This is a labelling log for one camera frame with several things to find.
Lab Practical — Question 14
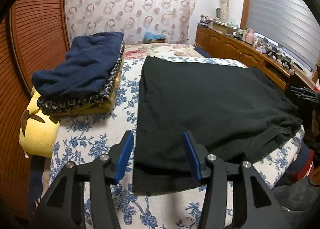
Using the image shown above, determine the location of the grey window blind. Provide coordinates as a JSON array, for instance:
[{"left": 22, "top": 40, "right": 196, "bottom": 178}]
[{"left": 247, "top": 0, "right": 319, "bottom": 72}]

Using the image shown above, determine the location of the red and navy garment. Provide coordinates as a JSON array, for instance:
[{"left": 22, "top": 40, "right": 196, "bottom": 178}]
[{"left": 286, "top": 143, "right": 315, "bottom": 183}]

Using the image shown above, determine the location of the cardboard box with blue cloth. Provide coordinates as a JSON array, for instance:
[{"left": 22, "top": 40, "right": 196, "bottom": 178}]
[{"left": 143, "top": 32, "right": 165, "bottom": 44}]

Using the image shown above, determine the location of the wooden sideboard cabinet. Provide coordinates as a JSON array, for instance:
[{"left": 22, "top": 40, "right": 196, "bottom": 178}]
[{"left": 195, "top": 25, "right": 317, "bottom": 91}]

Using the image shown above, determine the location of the circle patterned folded garment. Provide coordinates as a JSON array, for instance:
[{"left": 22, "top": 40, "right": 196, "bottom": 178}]
[{"left": 36, "top": 42, "right": 125, "bottom": 117}]

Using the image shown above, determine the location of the yellow plush toy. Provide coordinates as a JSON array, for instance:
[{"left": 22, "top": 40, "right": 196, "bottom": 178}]
[{"left": 19, "top": 88, "right": 60, "bottom": 158}]

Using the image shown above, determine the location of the pink thermos jug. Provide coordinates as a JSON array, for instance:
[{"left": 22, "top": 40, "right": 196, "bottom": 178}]
[{"left": 245, "top": 29, "right": 254, "bottom": 45}]

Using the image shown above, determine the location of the mustard folded garment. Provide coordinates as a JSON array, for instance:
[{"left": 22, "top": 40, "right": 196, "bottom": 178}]
[{"left": 55, "top": 56, "right": 124, "bottom": 117}]

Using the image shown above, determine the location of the navy blue folded garment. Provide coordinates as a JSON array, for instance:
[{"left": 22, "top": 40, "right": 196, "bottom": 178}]
[{"left": 31, "top": 32, "right": 124, "bottom": 100}]

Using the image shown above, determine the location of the floral bed cover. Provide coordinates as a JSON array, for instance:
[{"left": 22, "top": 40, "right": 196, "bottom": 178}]
[{"left": 124, "top": 43, "right": 212, "bottom": 59}]

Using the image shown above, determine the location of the brown louvered wardrobe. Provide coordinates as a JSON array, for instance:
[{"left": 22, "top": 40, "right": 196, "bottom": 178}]
[{"left": 1, "top": 0, "right": 69, "bottom": 218}]

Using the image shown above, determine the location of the black printed t-shirt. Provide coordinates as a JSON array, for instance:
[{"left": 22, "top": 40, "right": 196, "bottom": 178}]
[{"left": 133, "top": 57, "right": 302, "bottom": 193}]

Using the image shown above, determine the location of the small white desk fan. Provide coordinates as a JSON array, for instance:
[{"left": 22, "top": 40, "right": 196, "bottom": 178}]
[{"left": 215, "top": 7, "right": 221, "bottom": 20}]

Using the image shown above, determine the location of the circle patterned sheer curtain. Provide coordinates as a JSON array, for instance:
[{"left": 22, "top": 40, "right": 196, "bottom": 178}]
[{"left": 66, "top": 0, "right": 196, "bottom": 44}]

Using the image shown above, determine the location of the blue floral white quilt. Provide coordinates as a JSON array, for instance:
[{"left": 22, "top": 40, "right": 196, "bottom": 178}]
[{"left": 48, "top": 55, "right": 306, "bottom": 229}]

